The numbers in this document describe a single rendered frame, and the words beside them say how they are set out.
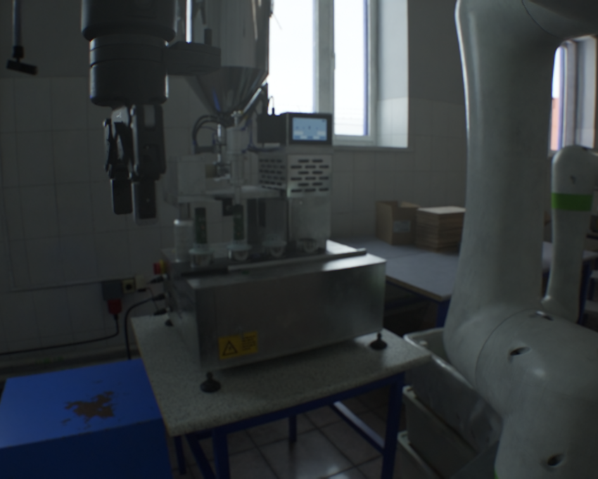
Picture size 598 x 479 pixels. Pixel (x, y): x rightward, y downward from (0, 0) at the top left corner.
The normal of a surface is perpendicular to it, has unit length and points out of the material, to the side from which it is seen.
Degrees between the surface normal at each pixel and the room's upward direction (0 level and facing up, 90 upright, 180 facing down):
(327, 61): 90
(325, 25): 90
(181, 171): 90
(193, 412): 0
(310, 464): 0
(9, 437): 0
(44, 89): 90
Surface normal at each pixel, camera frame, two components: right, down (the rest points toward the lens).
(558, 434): -0.71, 0.14
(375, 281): 0.47, 0.18
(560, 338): -0.15, -0.97
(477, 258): -0.86, 0.04
